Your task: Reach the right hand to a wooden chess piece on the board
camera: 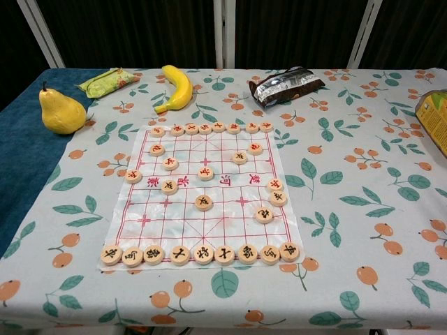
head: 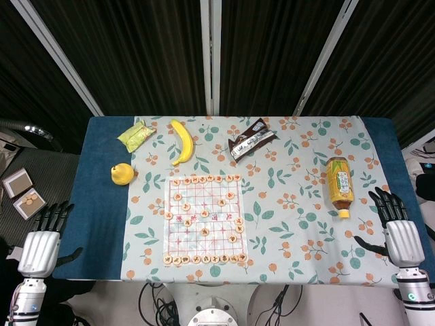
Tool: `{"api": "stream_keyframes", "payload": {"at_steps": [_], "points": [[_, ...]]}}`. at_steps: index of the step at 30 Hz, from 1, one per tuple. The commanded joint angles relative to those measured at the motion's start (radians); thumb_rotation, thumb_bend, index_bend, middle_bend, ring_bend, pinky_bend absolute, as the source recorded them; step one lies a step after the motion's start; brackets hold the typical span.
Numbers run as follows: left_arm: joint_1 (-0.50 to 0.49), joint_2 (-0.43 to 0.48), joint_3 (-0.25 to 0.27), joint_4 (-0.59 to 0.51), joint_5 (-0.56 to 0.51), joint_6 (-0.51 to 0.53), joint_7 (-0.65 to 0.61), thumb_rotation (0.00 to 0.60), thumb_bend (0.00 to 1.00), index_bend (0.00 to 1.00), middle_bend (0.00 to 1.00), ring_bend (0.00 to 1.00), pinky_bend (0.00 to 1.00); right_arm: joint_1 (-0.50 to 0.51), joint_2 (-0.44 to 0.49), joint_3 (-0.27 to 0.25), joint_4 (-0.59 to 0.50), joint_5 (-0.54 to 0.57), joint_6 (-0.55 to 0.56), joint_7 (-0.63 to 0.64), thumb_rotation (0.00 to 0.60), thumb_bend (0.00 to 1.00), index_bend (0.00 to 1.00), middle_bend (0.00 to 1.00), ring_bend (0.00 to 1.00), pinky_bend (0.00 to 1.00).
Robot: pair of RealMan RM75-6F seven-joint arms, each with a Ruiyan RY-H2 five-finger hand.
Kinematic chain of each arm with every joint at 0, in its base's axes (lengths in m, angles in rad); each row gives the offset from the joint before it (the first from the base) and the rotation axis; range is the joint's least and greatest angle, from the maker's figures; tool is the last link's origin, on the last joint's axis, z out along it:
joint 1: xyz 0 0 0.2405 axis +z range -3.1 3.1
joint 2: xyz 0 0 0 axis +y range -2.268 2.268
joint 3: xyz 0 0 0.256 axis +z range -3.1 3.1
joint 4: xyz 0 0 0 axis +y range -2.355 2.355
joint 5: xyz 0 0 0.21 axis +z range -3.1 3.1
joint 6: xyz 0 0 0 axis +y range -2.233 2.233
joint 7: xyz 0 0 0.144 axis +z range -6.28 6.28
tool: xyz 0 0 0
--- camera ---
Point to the white plastic chess board sheet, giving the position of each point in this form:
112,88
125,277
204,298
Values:
227,227

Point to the yellow banana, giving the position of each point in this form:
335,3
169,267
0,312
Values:
181,90

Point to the floral fruit print tablecloth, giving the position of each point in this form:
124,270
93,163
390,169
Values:
349,279

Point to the black curtain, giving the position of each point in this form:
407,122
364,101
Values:
139,31

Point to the yellow green carton box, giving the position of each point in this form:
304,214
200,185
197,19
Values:
434,118

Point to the yellow pear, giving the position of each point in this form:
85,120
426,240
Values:
63,111

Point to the blue cloth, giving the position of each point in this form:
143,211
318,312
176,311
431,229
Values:
21,150

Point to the green snack packet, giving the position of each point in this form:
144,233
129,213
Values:
104,83

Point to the white metal frame post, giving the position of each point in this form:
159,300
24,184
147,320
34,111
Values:
224,33
363,33
42,33

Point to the dark brown snack bag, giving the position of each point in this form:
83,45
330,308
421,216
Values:
286,87

